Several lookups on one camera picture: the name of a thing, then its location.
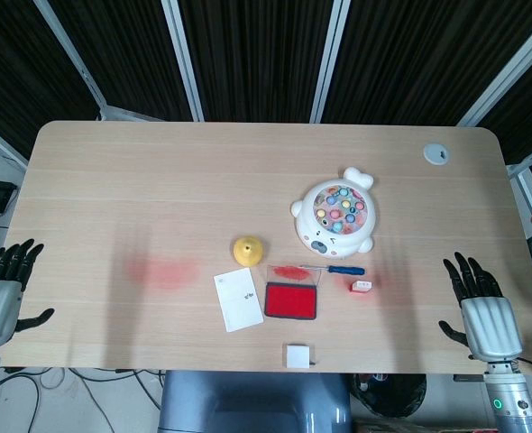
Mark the silver partition post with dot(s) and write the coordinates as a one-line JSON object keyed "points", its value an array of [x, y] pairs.
{"points": [[70, 58], [505, 76], [327, 58], [185, 58]]}

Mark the white seal fishing toy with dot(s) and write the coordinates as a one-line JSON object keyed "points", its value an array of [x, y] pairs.
{"points": [[333, 225]]}

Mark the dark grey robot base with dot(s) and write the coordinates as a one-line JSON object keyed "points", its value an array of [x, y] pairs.
{"points": [[248, 401]]}

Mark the black trash bin bag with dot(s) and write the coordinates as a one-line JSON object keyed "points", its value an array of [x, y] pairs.
{"points": [[392, 397]]}

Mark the yellow pear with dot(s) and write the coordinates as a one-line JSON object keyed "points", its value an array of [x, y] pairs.
{"points": [[247, 251]]}

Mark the red ink pad clear lid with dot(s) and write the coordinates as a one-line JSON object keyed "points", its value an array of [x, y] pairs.
{"points": [[290, 302]]}

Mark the white stamp with red base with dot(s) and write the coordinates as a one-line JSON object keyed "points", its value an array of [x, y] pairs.
{"points": [[361, 286]]}

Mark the white paper card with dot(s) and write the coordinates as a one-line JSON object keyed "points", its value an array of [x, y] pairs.
{"points": [[239, 302]]}

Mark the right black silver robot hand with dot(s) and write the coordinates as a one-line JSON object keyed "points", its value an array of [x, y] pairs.
{"points": [[491, 325]]}

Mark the white charger plug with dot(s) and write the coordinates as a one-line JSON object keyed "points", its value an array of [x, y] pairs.
{"points": [[298, 356]]}

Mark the black table bracket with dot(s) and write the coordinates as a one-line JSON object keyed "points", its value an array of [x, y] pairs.
{"points": [[466, 378]]}

